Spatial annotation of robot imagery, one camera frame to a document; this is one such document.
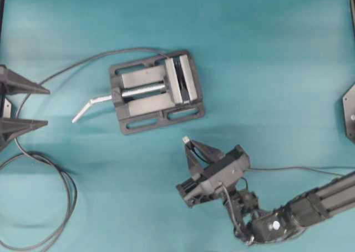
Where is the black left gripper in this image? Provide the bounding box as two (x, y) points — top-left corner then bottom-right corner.
(1, 65), (50, 151)

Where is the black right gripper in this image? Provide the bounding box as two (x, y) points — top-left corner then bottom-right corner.
(176, 140), (250, 208)

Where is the black USB cable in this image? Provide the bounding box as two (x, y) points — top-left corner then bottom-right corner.
(0, 47), (173, 250)

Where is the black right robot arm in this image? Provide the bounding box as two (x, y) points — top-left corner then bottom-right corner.
(176, 137), (354, 245)

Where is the black bench vise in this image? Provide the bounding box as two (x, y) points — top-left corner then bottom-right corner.
(109, 50), (205, 135)

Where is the black right gripper camera box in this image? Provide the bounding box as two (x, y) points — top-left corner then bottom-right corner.
(201, 154), (250, 195)

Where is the silver vise handle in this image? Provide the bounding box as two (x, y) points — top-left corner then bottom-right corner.
(71, 95), (112, 123)

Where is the black left frame post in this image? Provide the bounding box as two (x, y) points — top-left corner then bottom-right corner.
(0, 0), (5, 33)

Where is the black frame post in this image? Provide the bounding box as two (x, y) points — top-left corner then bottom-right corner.
(0, 0), (5, 33)
(349, 0), (355, 32)

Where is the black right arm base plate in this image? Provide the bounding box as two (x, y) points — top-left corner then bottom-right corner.
(342, 84), (354, 143)

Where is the black right frame post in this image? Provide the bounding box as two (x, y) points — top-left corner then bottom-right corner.
(349, 0), (355, 32)

